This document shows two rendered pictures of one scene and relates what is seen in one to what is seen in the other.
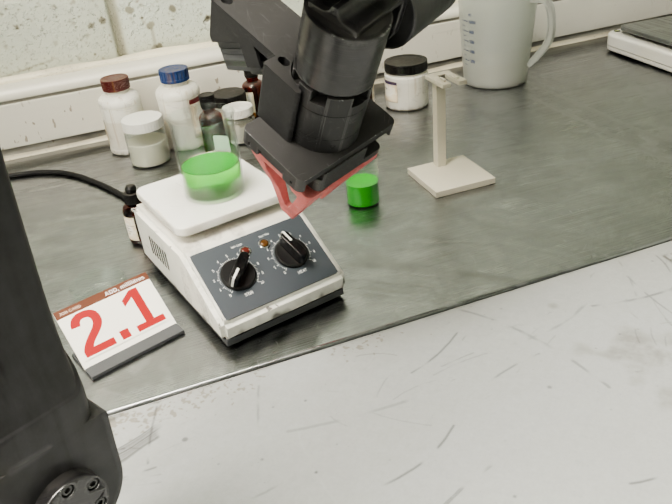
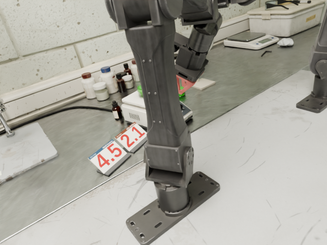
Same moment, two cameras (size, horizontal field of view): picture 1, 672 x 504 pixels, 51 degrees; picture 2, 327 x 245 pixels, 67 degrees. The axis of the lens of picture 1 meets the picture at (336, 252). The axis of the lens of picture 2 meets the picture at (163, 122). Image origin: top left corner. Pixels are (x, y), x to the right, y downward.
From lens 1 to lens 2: 0.27 m
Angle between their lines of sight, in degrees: 11
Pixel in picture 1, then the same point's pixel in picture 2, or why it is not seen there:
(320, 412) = (206, 143)
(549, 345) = (256, 115)
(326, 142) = (197, 66)
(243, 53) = not seen: hidden behind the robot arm
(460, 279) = (222, 106)
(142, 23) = (87, 56)
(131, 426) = not seen: hidden behind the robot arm
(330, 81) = (202, 48)
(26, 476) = (182, 146)
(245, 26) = not seen: hidden behind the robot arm
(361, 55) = (210, 39)
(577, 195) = (240, 81)
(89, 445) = (188, 140)
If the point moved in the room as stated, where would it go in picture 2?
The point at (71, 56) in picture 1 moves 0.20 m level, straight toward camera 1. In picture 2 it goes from (66, 70) to (82, 77)
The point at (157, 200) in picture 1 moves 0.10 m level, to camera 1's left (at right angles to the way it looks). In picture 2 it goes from (131, 100) to (100, 109)
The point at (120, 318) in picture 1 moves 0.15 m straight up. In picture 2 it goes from (133, 135) to (120, 88)
